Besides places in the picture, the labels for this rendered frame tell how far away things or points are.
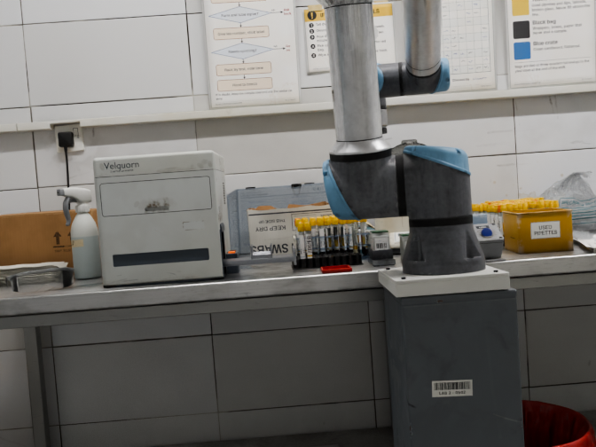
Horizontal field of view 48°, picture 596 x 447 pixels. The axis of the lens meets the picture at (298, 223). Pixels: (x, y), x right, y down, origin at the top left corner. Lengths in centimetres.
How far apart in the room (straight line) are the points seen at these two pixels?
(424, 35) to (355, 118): 26
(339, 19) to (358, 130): 19
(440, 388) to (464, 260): 23
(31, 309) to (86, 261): 27
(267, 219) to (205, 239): 33
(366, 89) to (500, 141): 115
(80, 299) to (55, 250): 42
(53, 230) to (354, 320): 98
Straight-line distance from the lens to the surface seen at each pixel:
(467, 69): 229
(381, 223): 187
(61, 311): 160
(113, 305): 156
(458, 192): 122
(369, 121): 121
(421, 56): 143
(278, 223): 183
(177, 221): 155
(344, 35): 120
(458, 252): 120
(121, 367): 231
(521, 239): 170
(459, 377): 121
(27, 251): 201
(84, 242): 182
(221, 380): 227
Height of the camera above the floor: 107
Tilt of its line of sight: 3 degrees down
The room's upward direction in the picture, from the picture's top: 4 degrees counter-clockwise
